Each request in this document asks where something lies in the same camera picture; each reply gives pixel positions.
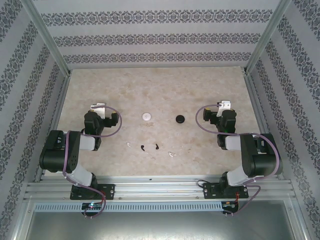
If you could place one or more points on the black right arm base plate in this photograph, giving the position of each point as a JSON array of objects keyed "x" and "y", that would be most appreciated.
[{"x": 211, "y": 191}]

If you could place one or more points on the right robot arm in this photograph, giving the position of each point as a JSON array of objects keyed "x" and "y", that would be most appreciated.
[{"x": 262, "y": 155}]

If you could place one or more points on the black earbud charging case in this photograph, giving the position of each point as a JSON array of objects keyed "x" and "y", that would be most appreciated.
[{"x": 180, "y": 118}]

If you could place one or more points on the aluminium frame post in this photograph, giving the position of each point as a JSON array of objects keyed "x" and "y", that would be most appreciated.
[
  {"x": 265, "y": 40},
  {"x": 50, "y": 40}
]

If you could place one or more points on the white earbud charging case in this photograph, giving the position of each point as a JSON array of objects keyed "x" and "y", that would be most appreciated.
[{"x": 146, "y": 117}]

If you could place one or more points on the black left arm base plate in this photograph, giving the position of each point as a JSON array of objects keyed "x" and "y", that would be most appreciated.
[{"x": 108, "y": 191}]

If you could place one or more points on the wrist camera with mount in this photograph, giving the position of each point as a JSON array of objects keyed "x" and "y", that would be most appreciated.
[
  {"x": 223, "y": 105},
  {"x": 100, "y": 110}
]

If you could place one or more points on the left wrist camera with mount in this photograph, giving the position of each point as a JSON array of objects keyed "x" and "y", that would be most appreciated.
[{"x": 100, "y": 110}]

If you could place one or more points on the aluminium mounting rail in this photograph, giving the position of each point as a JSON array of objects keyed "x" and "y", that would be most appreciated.
[{"x": 160, "y": 187}]

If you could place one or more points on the small circuit board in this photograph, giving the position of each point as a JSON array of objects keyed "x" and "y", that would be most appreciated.
[
  {"x": 92, "y": 206},
  {"x": 230, "y": 205}
]

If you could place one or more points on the grey metal tray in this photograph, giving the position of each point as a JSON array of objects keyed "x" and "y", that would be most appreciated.
[{"x": 160, "y": 225}]

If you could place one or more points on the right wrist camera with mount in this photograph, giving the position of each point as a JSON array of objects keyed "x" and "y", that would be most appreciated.
[{"x": 223, "y": 105}]

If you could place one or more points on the aluminium side rail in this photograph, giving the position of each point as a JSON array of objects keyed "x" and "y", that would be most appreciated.
[
  {"x": 258, "y": 112},
  {"x": 56, "y": 120}
]

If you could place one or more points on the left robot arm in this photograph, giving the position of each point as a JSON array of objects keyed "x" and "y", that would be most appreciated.
[{"x": 72, "y": 150}]

